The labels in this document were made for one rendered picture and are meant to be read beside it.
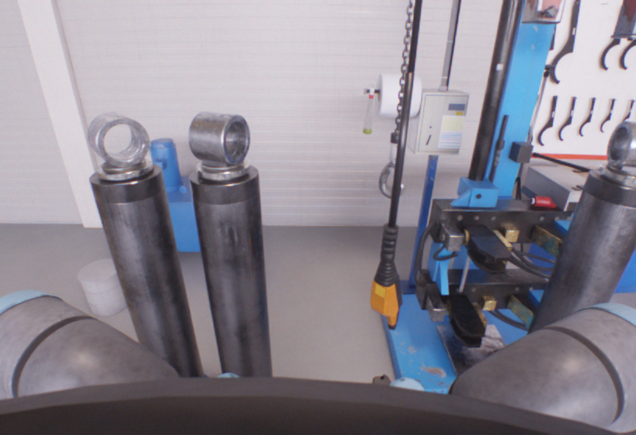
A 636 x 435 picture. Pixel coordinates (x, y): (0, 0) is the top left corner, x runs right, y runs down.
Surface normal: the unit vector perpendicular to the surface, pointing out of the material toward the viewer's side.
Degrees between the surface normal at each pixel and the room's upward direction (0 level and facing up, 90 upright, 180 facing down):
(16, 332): 25
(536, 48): 90
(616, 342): 15
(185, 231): 90
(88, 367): 35
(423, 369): 0
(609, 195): 90
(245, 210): 90
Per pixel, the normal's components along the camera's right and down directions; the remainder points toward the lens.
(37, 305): 0.12, -0.96
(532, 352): -0.48, -0.82
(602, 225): -0.77, 0.28
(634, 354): 0.24, -0.48
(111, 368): 0.58, -0.60
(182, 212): 0.01, 0.45
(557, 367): -0.42, -0.65
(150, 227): 0.74, 0.31
